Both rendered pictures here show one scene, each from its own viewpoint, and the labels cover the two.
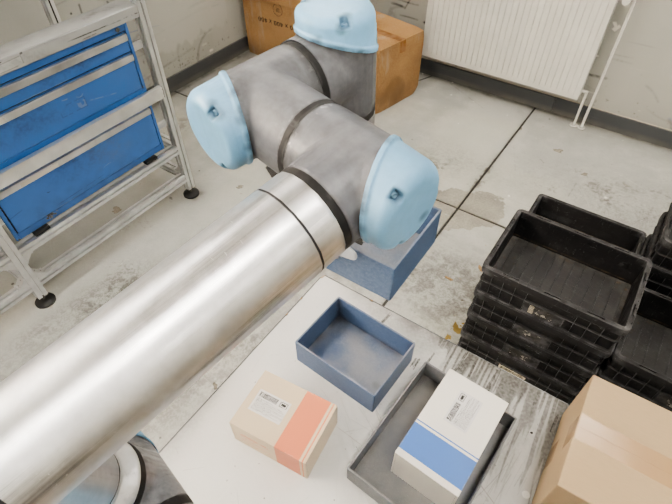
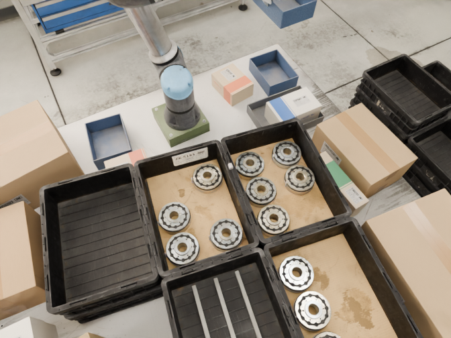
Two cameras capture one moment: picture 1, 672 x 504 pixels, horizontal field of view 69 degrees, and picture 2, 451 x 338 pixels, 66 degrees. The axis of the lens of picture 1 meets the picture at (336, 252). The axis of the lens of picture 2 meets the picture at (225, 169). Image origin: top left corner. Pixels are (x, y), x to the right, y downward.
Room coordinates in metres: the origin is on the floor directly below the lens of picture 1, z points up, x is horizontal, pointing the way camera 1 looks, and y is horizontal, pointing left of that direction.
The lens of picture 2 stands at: (-0.64, -0.40, 1.90)
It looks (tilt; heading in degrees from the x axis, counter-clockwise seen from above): 59 degrees down; 27
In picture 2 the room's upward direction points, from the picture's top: straight up
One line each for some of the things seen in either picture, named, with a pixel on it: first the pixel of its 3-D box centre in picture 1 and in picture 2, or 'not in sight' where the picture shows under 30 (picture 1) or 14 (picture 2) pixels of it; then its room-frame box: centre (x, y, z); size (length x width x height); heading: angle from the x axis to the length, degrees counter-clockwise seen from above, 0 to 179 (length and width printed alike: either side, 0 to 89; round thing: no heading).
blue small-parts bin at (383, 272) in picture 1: (360, 228); (283, 0); (0.55, -0.04, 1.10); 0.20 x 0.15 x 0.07; 56
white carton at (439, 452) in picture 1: (449, 437); (292, 110); (0.36, -0.21, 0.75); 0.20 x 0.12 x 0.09; 143
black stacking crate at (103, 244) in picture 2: not in sight; (101, 237); (-0.48, 0.12, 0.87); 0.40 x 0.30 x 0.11; 45
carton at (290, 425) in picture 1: (285, 422); (232, 84); (0.40, 0.10, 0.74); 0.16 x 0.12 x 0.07; 62
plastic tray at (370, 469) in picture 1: (433, 447); (284, 113); (0.35, -0.18, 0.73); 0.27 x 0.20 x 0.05; 142
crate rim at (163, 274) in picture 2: not in sight; (192, 202); (-0.27, -0.09, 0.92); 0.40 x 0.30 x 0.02; 45
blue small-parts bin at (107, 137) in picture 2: not in sight; (109, 141); (-0.11, 0.41, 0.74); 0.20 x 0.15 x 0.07; 48
